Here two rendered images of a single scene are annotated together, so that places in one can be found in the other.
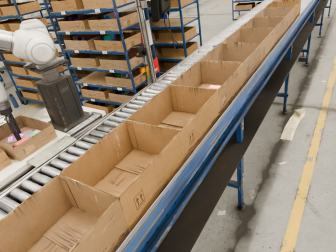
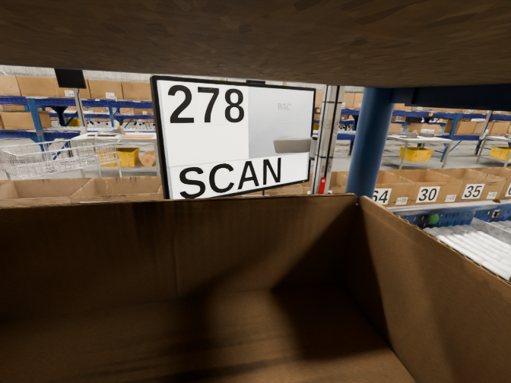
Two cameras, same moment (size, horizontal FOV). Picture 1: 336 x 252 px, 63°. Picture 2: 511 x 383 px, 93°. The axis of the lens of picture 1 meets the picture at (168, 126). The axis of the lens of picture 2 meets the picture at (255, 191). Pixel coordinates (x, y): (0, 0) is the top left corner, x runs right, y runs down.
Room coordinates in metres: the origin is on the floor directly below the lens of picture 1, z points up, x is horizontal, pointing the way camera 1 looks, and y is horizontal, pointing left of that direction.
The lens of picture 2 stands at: (2.90, 0.34, 1.51)
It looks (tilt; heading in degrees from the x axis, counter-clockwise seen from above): 21 degrees down; 220
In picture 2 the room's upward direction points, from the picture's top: 2 degrees clockwise
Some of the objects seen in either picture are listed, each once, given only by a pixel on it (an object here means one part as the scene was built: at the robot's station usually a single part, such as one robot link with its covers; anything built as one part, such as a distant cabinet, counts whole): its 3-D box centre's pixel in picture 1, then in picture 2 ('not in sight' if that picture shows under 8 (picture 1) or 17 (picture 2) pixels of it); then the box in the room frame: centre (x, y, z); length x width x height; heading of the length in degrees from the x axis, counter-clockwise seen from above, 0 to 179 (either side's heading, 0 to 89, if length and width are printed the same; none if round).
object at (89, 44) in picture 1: (86, 40); not in sight; (3.21, 0.74, 0.99); 0.40 x 0.30 x 0.10; 51
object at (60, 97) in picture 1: (61, 100); not in sight; (1.80, 0.71, 0.91); 0.26 x 0.26 x 0.33; 51
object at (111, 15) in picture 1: (106, 19); not in sight; (2.99, 0.43, 1.21); 0.19 x 0.13 x 0.14; 143
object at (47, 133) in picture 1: (20, 136); not in sight; (1.59, 0.97, 0.80); 0.38 x 0.28 x 0.10; 52
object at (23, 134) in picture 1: (19, 136); not in sight; (1.65, 1.02, 0.76); 0.16 x 0.07 x 0.02; 110
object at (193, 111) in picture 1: (176, 119); (372, 188); (1.17, -0.05, 0.96); 0.39 x 0.29 x 0.17; 143
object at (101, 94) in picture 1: (100, 88); not in sight; (3.23, 0.74, 0.39); 0.40 x 0.30 x 0.10; 54
